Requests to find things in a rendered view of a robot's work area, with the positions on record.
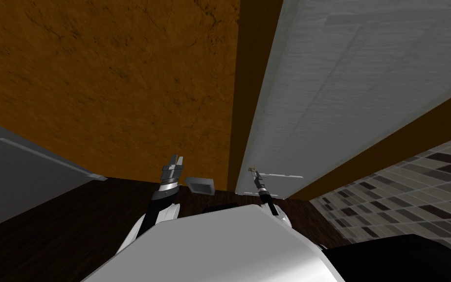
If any grey rectangular wall box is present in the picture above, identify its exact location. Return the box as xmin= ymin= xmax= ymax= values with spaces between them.
xmin=185 ymin=176 xmax=216 ymax=196

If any grey long bar handle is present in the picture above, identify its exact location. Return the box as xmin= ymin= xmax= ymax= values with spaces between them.
xmin=0 ymin=137 xmax=109 ymax=182

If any white door leaf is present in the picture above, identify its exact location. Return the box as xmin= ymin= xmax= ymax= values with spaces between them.
xmin=235 ymin=0 xmax=451 ymax=200

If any grey panel door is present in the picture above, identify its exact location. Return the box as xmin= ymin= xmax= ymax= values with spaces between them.
xmin=0 ymin=113 xmax=107 ymax=235

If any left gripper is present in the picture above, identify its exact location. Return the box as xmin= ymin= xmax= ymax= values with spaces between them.
xmin=160 ymin=154 xmax=185 ymax=186

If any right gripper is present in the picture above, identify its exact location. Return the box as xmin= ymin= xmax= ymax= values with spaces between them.
xmin=251 ymin=169 xmax=267 ymax=191

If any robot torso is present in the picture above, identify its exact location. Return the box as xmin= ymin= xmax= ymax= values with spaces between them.
xmin=80 ymin=202 xmax=345 ymax=282

